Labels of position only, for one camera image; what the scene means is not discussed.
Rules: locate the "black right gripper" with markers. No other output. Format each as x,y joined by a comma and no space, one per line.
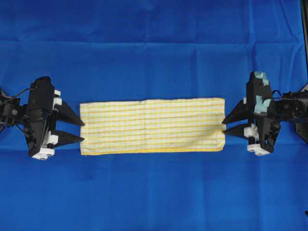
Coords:
260,105

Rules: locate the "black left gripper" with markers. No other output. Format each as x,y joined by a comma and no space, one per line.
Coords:
43,104

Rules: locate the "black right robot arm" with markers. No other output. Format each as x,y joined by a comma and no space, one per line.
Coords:
290,107

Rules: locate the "blue table cloth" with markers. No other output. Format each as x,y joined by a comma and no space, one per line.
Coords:
133,50

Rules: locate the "yellow checked towel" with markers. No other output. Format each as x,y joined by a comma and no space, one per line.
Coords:
153,126

